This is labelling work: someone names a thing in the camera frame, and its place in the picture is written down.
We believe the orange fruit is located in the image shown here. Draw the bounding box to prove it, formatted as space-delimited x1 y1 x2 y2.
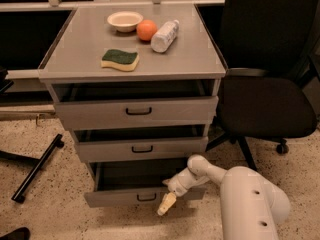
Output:
136 20 158 41

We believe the black office chair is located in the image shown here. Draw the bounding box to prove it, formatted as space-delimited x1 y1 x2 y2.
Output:
207 0 319 169

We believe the grey drawer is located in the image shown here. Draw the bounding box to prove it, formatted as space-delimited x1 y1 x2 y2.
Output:
53 80 218 130
83 157 206 208
73 125 208 162

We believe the cream bowl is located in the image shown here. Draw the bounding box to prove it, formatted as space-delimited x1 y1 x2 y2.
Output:
107 11 143 33

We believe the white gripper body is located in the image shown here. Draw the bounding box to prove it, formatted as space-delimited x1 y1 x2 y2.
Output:
167 170 209 197

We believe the black object bottom left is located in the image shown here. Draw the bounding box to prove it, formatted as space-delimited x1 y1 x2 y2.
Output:
0 227 30 240

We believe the grey top drawer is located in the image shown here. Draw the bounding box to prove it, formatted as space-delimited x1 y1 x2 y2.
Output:
53 80 218 130

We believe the grey drawer cabinet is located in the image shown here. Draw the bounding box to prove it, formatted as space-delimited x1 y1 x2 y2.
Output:
37 2 227 189

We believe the white plastic bottle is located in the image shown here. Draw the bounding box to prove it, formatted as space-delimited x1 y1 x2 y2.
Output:
151 20 180 53

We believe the grey bottom drawer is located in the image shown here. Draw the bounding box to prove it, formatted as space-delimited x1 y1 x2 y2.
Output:
83 157 206 208

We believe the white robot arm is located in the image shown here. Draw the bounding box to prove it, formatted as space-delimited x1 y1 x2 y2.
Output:
157 154 290 240

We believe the green yellow sponge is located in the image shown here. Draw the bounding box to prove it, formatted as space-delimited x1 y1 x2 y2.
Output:
100 49 139 72

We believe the black table leg base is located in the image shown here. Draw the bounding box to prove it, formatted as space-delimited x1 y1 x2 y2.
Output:
0 134 64 204

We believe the grey middle drawer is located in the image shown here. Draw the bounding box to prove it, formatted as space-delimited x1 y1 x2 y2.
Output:
73 125 208 162

